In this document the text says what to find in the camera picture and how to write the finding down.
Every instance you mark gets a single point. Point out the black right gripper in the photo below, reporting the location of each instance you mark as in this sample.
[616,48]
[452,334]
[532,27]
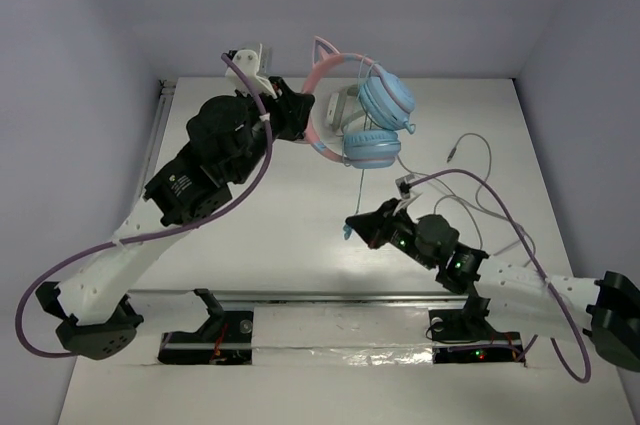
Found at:
[374,227]

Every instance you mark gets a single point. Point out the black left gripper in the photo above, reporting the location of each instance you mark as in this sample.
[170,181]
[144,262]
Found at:
[288,108]

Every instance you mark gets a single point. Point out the pink blue cat-ear headphones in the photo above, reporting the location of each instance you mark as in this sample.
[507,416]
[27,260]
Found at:
[388,104]

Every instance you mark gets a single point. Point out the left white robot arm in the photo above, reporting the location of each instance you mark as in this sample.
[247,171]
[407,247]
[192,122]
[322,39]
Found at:
[228,139]

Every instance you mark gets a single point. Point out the white grey headphones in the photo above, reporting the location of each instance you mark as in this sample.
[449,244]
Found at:
[344,111]

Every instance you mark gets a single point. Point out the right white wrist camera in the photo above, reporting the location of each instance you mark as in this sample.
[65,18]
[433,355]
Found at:
[406,193]

